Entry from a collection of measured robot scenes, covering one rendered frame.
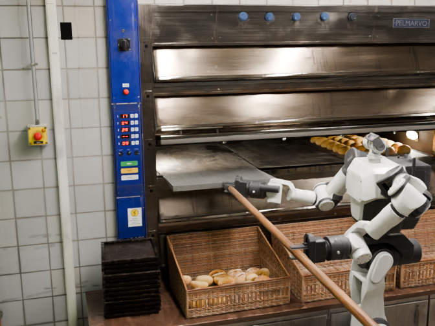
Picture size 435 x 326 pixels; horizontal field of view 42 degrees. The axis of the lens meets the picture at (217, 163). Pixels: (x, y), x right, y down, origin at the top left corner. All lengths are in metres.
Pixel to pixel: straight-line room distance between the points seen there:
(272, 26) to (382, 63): 0.72
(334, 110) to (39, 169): 1.68
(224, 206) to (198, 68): 0.80
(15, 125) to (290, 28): 1.56
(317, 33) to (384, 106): 0.62
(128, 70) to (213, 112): 0.52
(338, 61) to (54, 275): 1.99
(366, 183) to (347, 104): 1.08
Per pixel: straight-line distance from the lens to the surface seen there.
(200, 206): 3.20
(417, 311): 3.37
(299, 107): 3.28
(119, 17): 2.97
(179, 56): 3.07
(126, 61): 2.97
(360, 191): 2.44
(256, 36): 3.18
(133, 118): 3.00
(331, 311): 3.09
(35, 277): 3.24
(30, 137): 2.95
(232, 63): 3.12
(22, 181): 3.08
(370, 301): 2.67
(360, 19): 3.44
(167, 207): 3.17
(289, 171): 3.33
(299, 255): 1.99
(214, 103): 3.13
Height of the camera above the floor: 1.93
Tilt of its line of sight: 13 degrees down
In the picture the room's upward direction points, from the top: 1 degrees counter-clockwise
